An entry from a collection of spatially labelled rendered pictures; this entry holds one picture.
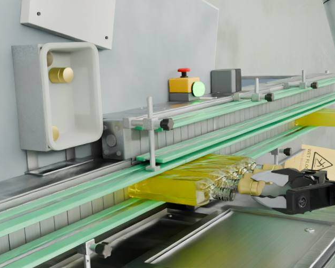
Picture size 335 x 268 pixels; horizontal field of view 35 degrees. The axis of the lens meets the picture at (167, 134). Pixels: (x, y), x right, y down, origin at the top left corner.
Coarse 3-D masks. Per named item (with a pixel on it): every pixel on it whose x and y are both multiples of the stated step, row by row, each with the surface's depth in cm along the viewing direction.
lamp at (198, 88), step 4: (192, 84) 159; (196, 84) 158; (200, 84) 158; (192, 88) 158; (196, 88) 158; (200, 88) 158; (204, 88) 160; (192, 92) 158; (196, 92) 158; (200, 92) 158
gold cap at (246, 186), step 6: (240, 180) 117; (246, 180) 116; (252, 180) 116; (240, 186) 116; (246, 186) 116; (252, 186) 115; (258, 186) 115; (240, 192) 117; (246, 192) 116; (252, 192) 115; (258, 192) 115
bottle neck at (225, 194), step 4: (212, 188) 115; (216, 188) 114; (220, 188) 114; (224, 188) 113; (228, 188) 113; (232, 188) 113; (212, 192) 114; (216, 192) 114; (220, 192) 113; (224, 192) 113; (228, 192) 112; (232, 192) 114; (212, 196) 114; (216, 196) 114; (220, 196) 113; (224, 196) 113; (228, 196) 112; (232, 196) 114; (224, 200) 114; (228, 200) 113; (232, 200) 113
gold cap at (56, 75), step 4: (52, 68) 117; (56, 68) 116; (60, 68) 116; (64, 68) 115; (68, 68) 115; (52, 72) 116; (56, 72) 115; (60, 72) 115; (64, 72) 115; (68, 72) 116; (72, 72) 117; (48, 76) 117; (52, 76) 116; (56, 76) 115; (60, 76) 115; (64, 76) 115; (68, 76) 116; (72, 76) 117; (52, 80) 117; (56, 80) 116; (60, 80) 116; (64, 80) 115; (68, 80) 116
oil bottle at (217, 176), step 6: (174, 168) 126; (180, 168) 126; (186, 168) 126; (192, 168) 125; (198, 168) 125; (204, 168) 125; (186, 174) 122; (192, 174) 121; (198, 174) 121; (204, 174) 120; (210, 174) 119; (216, 174) 119; (222, 174) 120; (216, 180) 119; (222, 180) 119; (216, 186) 119
